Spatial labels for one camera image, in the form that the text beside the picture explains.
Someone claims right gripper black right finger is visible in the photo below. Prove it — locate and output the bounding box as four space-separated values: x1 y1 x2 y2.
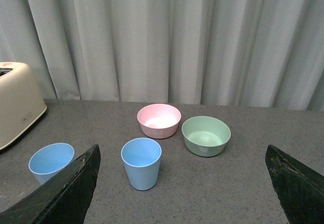
265 145 323 223

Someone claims light blue plastic cup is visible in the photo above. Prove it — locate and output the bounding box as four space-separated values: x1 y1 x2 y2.
121 138 162 191

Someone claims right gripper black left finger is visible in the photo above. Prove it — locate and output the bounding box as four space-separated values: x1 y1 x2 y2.
1 144 101 223

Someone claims grey white curtain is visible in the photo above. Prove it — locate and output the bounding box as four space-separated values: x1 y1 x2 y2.
1 0 323 110

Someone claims pink plastic bowl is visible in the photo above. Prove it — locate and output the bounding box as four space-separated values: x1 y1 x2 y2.
137 103 181 139

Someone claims green plastic bowl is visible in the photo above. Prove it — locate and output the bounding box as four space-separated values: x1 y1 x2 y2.
182 116 231 157

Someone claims cream white toaster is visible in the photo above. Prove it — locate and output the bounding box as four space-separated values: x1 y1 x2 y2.
1 62 47 150

